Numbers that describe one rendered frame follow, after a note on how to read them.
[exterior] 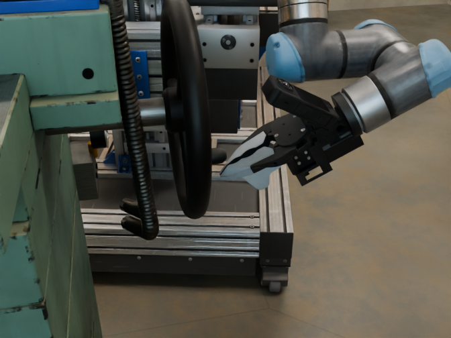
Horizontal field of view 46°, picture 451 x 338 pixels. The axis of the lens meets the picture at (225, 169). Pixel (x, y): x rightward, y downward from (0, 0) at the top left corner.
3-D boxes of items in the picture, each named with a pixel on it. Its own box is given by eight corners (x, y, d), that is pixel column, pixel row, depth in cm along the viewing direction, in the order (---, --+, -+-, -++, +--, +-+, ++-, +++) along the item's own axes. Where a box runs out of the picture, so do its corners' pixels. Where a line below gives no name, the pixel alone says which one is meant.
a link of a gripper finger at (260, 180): (238, 208, 80) (292, 179, 79) (220, 183, 77) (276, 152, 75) (234, 196, 83) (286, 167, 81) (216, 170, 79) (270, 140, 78)
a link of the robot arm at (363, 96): (380, 90, 72) (357, 65, 78) (350, 107, 72) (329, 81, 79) (396, 129, 76) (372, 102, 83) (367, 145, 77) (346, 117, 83)
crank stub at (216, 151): (228, 156, 79) (225, 143, 80) (190, 160, 78) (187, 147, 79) (227, 165, 81) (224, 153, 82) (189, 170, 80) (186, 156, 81)
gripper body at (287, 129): (298, 190, 79) (371, 150, 78) (274, 150, 74) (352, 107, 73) (284, 161, 85) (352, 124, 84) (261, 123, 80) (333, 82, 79)
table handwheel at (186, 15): (233, 124, 51) (188, -57, 66) (13, 145, 47) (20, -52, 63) (213, 253, 75) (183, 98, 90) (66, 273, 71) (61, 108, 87)
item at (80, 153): (100, 198, 100) (94, 161, 96) (31, 206, 98) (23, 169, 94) (99, 176, 107) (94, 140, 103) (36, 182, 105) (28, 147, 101)
